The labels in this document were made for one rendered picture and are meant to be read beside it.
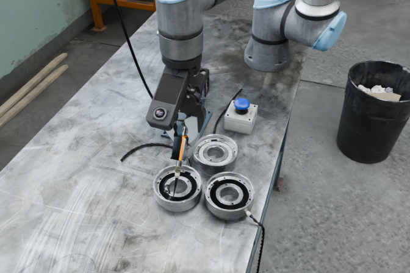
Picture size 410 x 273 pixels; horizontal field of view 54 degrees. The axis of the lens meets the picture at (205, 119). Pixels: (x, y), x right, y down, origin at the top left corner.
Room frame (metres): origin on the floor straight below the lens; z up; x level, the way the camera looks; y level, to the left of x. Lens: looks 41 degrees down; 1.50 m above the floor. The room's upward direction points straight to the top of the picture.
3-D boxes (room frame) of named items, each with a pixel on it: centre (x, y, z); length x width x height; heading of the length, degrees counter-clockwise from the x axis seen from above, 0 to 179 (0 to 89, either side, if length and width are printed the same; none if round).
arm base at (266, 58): (1.11, -0.20, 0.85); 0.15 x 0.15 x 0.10
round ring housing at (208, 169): (0.66, -0.02, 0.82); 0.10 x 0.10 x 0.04
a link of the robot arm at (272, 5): (1.11, -0.21, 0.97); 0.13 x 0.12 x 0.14; 50
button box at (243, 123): (0.80, -0.10, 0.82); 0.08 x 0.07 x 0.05; 161
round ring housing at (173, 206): (0.56, 0.06, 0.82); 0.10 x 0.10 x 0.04
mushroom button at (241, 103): (0.79, -0.09, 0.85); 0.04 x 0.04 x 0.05
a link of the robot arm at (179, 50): (0.61, 0.04, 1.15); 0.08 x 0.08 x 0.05
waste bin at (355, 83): (1.53, -0.84, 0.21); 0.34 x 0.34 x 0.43
